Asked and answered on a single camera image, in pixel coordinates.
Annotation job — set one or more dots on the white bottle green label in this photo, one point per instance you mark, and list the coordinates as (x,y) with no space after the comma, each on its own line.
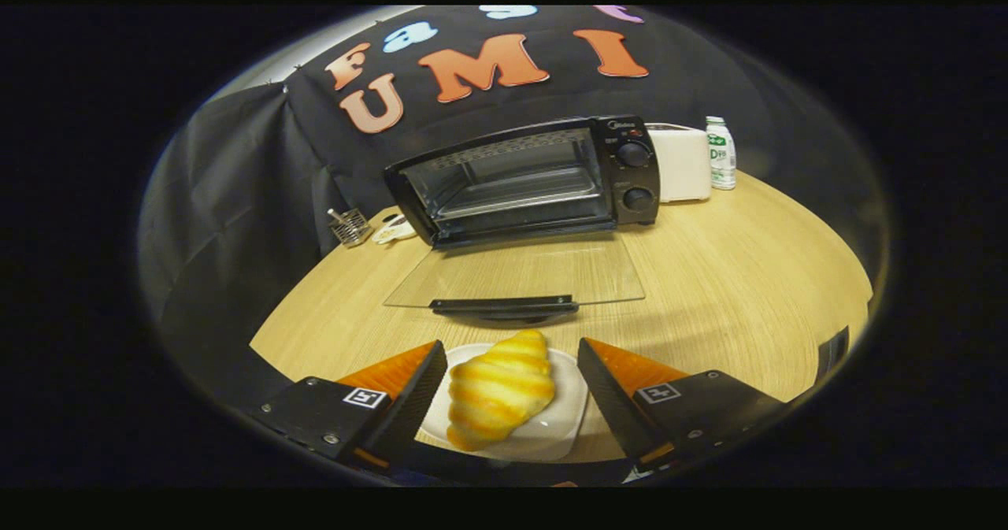
(720,156)

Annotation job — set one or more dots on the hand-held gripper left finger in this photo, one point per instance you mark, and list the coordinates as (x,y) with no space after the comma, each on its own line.
(413,404)

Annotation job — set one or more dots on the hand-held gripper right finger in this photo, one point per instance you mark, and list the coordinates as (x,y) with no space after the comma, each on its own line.
(614,400)

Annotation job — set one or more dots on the black backdrop cloth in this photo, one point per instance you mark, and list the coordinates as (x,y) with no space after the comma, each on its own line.
(236,199)

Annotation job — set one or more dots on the black toaster oven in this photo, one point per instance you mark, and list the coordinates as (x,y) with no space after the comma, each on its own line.
(630,176)

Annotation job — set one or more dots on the white plate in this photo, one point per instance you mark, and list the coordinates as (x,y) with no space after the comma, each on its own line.
(563,412)

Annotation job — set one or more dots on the small white dish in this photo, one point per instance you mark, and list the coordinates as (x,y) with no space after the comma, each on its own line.
(394,231)

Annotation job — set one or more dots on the golden croissant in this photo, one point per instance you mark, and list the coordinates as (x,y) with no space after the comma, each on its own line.
(496,392)

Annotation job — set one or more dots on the white bread toaster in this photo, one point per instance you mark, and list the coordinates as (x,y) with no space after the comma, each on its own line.
(681,164)

